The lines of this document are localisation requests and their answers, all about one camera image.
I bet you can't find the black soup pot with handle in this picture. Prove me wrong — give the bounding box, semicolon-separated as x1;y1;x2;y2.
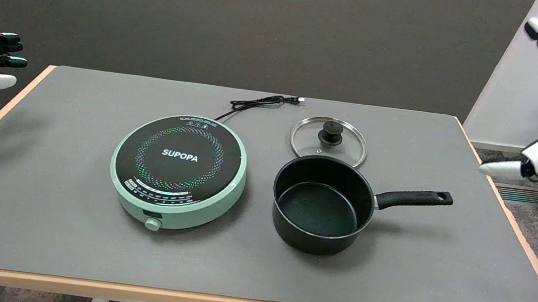
267;150;456;269

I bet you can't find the floor air vent grille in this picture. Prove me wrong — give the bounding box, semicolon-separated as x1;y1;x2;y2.
491;182;538;206

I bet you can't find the glass lid with black knob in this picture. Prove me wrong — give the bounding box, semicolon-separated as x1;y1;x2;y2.
288;113;371;170

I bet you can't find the green round induction cooker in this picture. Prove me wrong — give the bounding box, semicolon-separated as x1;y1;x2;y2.
104;107;253;242

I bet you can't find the black power cord with plug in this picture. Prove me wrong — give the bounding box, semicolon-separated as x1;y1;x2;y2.
214;88;306;132

